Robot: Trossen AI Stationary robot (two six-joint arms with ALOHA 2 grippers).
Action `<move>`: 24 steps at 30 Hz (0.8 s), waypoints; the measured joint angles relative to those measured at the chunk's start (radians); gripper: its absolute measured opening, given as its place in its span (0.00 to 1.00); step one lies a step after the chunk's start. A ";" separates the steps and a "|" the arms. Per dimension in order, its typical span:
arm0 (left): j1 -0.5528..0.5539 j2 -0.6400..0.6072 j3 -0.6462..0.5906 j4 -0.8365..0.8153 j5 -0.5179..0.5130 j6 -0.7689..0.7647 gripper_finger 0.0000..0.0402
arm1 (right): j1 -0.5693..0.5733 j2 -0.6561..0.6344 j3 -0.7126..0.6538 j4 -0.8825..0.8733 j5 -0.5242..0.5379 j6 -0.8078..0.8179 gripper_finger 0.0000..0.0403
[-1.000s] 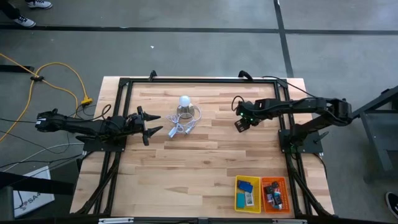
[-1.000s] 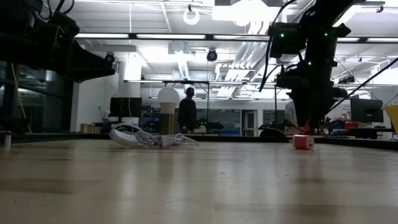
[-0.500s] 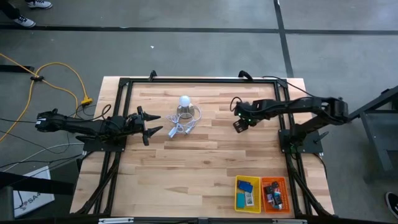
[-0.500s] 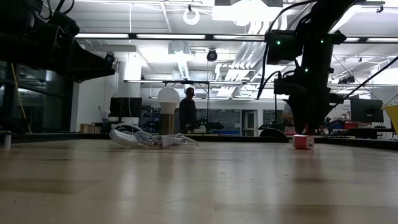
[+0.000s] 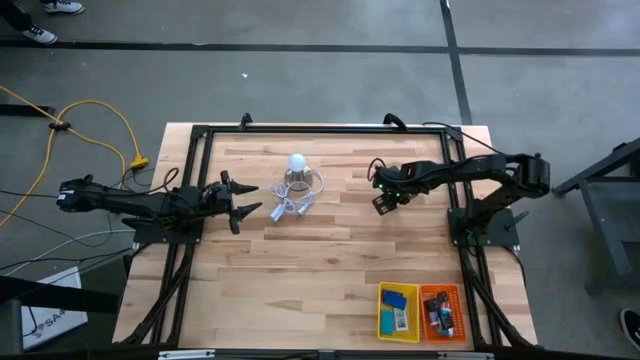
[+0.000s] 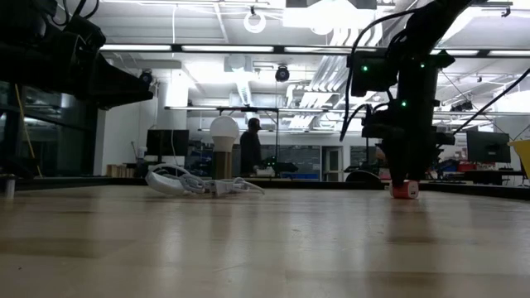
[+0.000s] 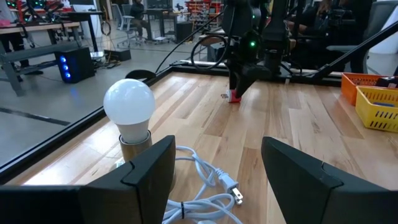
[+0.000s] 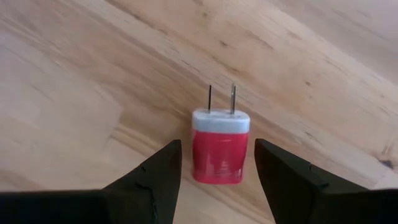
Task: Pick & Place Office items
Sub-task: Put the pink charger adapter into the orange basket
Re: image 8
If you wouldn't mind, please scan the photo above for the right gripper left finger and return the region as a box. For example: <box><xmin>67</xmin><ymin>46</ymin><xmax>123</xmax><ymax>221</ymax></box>
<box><xmin>0</xmin><ymin>139</ymin><xmax>183</xmax><ymax>224</ymax></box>

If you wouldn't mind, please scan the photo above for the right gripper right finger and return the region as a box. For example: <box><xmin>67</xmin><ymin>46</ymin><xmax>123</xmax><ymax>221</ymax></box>
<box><xmin>254</xmin><ymin>139</ymin><xmax>398</xmax><ymax>224</ymax></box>

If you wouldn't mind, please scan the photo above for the red and white wall charger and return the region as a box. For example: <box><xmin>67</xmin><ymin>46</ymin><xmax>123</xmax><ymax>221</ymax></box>
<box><xmin>191</xmin><ymin>83</ymin><xmax>251</xmax><ymax>185</ymax></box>

